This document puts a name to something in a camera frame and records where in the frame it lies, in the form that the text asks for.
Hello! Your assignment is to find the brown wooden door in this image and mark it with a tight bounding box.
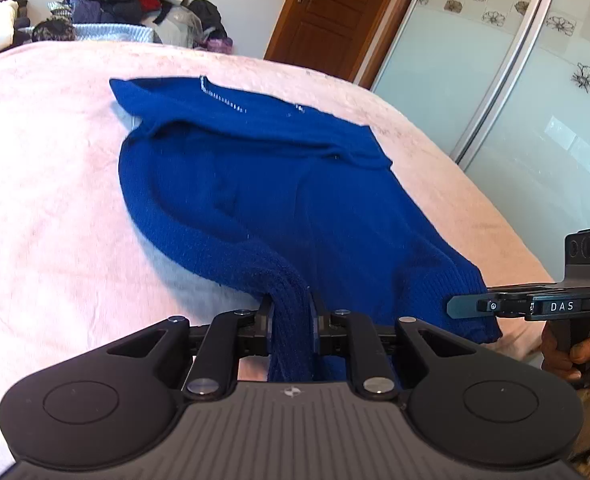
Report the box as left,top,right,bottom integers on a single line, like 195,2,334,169
264,0,416,83

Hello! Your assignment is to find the black backpack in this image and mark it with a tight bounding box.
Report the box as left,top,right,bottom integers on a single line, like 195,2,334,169
189,0,228,41

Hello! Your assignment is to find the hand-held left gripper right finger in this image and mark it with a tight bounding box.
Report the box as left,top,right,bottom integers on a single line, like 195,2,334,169
311,292,476,402

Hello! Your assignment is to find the blue knitted sweater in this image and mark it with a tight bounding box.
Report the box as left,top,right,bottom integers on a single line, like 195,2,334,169
110,75,503,386

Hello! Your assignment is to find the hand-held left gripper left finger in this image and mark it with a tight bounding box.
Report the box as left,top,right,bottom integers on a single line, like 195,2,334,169
107,292,276,402

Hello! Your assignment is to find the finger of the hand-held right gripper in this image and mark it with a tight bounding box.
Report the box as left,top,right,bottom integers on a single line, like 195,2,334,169
446,294,531,320

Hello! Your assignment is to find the leopard print cloth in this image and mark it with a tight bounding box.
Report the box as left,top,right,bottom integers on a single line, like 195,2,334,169
31,16,77,43

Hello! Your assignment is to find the grey plastic bag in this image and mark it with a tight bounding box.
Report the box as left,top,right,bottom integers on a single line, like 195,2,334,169
142,5,203,48

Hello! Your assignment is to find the pink blanket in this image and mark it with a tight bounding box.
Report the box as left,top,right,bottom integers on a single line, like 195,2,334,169
0,40,571,476

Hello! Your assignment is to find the navy padded garment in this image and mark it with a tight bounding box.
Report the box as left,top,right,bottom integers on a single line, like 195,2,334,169
70,0,143,26

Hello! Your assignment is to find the light blue knitted blanket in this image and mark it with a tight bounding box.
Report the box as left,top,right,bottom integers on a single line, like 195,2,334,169
72,22,156,45

